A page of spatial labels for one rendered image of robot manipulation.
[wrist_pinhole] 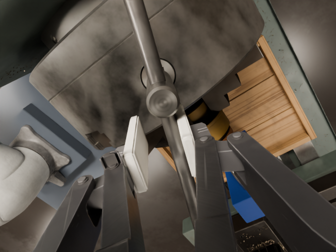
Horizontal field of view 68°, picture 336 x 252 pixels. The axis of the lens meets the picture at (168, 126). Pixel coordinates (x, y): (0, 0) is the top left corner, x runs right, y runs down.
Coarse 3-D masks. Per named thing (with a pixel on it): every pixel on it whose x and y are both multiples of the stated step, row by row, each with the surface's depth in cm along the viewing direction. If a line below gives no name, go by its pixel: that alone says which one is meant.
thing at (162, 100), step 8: (168, 80) 18; (152, 88) 16; (160, 88) 16; (168, 88) 16; (152, 96) 16; (160, 96) 16; (168, 96) 16; (176, 96) 16; (152, 104) 16; (160, 104) 16; (168, 104) 16; (176, 104) 16; (152, 112) 16; (160, 112) 16; (168, 112) 16
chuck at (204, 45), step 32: (192, 0) 23; (224, 0) 25; (160, 32) 23; (192, 32) 23; (224, 32) 25; (256, 32) 28; (96, 64) 24; (128, 64) 23; (192, 64) 24; (224, 64) 25; (64, 96) 27; (96, 96) 25; (128, 96) 25; (192, 96) 25; (96, 128) 29
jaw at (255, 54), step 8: (256, 48) 34; (248, 56) 35; (256, 56) 35; (240, 64) 35; (248, 64) 35; (232, 72) 36; (224, 80) 37; (232, 80) 37; (216, 88) 38; (224, 88) 38; (232, 88) 37; (208, 96) 38; (216, 96) 38; (224, 96) 38; (208, 104) 39; (216, 104) 39; (224, 104) 39
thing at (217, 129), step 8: (192, 104) 44; (200, 104) 39; (192, 112) 39; (200, 112) 39; (208, 112) 40; (216, 112) 40; (192, 120) 40; (200, 120) 40; (208, 120) 39; (216, 120) 39; (224, 120) 41; (208, 128) 39; (216, 128) 40; (224, 128) 40; (216, 136) 40; (224, 136) 41
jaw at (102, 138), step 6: (186, 114) 39; (162, 126) 35; (96, 132) 31; (150, 132) 34; (156, 132) 34; (162, 132) 35; (96, 138) 32; (102, 138) 31; (108, 138) 30; (150, 138) 34; (156, 138) 34; (162, 138) 35; (102, 144) 33; (108, 144) 32; (150, 144) 33; (156, 144) 38; (162, 144) 36; (150, 150) 33
